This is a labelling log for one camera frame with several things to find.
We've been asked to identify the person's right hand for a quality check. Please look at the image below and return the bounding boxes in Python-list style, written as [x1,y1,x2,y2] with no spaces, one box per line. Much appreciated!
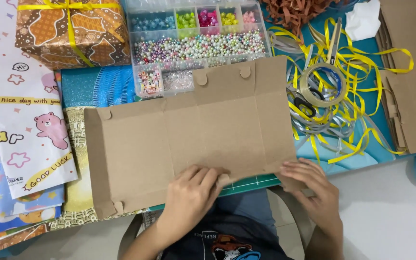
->
[279,158,341,227]

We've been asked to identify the person's left hand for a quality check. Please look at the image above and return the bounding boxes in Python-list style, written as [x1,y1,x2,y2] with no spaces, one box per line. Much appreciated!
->
[157,164,232,236]

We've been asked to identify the brown cardboard box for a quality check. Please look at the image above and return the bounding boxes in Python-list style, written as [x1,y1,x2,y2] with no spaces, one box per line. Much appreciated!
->
[84,56,307,220]

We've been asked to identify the light blue patterned paper sheet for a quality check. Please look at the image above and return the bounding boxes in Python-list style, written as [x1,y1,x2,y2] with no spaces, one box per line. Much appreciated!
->
[294,134,397,176]

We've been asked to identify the dark printed t-shirt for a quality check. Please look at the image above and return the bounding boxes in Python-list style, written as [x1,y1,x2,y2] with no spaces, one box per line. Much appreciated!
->
[160,212,296,260]

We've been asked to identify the blue shorts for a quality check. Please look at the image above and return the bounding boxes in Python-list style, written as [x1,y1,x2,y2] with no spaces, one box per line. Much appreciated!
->
[208,188,279,236]

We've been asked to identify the green cutting mat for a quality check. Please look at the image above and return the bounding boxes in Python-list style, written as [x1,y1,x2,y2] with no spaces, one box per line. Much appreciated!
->
[147,173,281,212]

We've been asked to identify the tangle of silver ribbon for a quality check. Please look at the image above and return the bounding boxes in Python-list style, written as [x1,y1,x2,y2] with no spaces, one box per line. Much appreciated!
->
[270,31,393,153]

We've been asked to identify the gold patterned wrapping paper sheet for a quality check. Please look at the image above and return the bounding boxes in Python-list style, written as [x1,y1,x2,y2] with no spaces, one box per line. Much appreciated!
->
[49,106,148,232]

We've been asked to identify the clear adhesive tape roll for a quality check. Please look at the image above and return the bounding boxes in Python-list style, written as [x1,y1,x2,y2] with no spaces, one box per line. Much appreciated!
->
[299,63,348,108]

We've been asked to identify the heap of clear crystal beads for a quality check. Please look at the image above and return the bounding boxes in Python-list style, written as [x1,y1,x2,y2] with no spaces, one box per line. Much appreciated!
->
[163,70,194,91]

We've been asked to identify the heap of cube letter beads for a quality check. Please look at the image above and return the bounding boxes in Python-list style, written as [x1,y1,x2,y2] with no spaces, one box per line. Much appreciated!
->
[137,70,162,94]

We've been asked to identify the tangle of yellow ribbon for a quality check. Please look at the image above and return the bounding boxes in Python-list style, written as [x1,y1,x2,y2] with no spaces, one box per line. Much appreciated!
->
[267,17,415,165]

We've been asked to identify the blue glitter paper sheet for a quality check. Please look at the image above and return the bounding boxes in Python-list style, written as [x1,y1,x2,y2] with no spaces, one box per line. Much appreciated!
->
[54,64,137,109]

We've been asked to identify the heap of pastel pearl beads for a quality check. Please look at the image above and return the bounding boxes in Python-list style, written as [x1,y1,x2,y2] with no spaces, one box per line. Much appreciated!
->
[133,31,267,65]

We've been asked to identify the stack of brown cardboard blanks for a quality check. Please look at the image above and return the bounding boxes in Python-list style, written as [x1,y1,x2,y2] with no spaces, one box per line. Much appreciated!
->
[375,0,416,155]

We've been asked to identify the silver utility knife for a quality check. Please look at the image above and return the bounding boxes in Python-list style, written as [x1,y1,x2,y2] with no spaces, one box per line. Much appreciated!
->
[325,17,343,66]

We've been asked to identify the clear plastic bead organizer box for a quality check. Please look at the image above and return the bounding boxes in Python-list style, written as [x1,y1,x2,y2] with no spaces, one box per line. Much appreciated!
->
[125,0,273,99]

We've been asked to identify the blue cartoon wrapping paper sheet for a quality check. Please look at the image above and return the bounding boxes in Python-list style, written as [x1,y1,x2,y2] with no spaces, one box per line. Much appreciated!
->
[0,139,66,234]

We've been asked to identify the orange brown wrapping paper sheet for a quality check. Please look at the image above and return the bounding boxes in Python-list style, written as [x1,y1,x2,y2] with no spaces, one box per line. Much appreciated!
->
[0,221,51,252]

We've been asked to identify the white crumpled tissue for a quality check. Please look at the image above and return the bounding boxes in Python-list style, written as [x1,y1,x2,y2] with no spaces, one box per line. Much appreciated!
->
[344,0,381,42]

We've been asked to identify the heap of blue star beads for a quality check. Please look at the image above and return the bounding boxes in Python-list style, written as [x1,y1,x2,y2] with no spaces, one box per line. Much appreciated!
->
[131,15,176,32]

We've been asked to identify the heap of green beads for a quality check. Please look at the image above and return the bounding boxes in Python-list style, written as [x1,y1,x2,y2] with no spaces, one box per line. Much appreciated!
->
[176,12,197,29]

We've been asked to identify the heap of brown shredded paper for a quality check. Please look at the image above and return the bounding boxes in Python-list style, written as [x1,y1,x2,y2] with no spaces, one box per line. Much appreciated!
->
[260,0,343,41]

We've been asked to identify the heap of magenta beads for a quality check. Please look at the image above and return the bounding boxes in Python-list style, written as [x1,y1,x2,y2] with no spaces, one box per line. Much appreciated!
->
[199,9,219,27]

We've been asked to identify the heap of yellow beads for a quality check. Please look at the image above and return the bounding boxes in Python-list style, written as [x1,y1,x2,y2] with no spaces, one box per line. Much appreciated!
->
[220,12,240,26]

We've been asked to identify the white cartoon wrapping paper sheet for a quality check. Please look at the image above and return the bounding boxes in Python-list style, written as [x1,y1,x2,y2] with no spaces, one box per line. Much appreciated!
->
[0,0,79,199]

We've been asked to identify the yellow ribbon on gift box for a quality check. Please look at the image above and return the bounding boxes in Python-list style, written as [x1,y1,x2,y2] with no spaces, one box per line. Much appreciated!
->
[17,0,125,68]

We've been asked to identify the brown patterned wrapped gift box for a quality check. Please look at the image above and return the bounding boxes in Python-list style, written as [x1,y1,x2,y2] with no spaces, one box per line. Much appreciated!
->
[15,0,132,70]

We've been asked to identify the black handled scissors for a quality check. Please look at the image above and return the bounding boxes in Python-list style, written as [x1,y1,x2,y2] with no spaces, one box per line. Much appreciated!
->
[287,86,326,118]

